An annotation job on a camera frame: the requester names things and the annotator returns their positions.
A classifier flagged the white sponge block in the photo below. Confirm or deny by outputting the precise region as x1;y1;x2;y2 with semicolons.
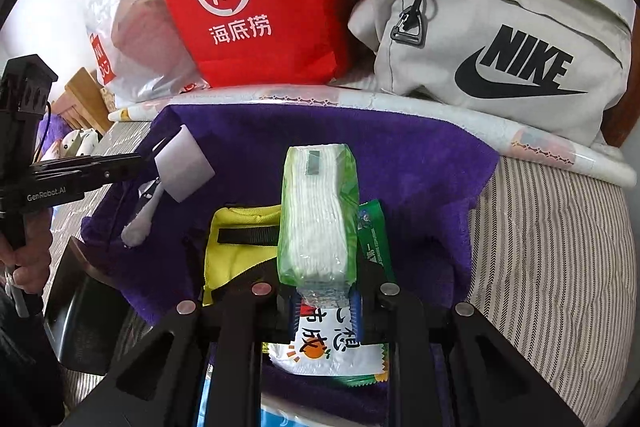
154;124;217;202

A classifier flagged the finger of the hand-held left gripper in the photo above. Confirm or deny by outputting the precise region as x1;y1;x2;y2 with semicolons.
134;177;163;204
30;153;151;182

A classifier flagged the yellow pouch with black strap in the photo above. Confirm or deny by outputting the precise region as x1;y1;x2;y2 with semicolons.
201;205;286;308

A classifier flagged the white plastic shopping bag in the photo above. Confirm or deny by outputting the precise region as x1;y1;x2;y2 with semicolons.
81;0;211;102

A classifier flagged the white packet with orange print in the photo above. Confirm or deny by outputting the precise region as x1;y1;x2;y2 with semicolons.
267;292;391;383

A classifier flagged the green-wrapped tissue pack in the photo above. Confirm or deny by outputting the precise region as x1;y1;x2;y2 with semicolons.
277;143;361;303

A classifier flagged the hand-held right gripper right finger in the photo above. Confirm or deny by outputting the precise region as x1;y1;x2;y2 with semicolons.
349;257;586;427

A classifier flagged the blue tissue pack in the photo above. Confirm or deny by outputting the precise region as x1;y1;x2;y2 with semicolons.
197;367;391;427

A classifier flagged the white patterned paper roll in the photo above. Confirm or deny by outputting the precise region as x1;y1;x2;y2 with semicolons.
107;84;638;190

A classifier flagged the purple towel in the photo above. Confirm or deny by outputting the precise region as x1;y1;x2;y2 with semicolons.
80;104;501;418

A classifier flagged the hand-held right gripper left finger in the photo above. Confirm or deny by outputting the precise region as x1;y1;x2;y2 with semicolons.
65;257;306;427

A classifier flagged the person's left forearm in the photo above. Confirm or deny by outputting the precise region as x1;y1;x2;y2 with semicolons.
0;292;66;427

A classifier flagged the wooden furniture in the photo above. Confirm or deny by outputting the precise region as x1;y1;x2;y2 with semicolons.
52;67;113;135

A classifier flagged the striped quilt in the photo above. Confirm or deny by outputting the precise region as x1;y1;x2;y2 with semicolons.
42;122;640;427

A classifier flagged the small green packet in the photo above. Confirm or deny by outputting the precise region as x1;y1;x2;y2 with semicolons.
357;199;398;283

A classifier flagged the white plush toy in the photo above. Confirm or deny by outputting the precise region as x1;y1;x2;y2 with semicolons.
59;129;100;158

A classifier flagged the person's left hand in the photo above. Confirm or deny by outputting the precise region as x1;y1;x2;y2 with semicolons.
0;207;53;308

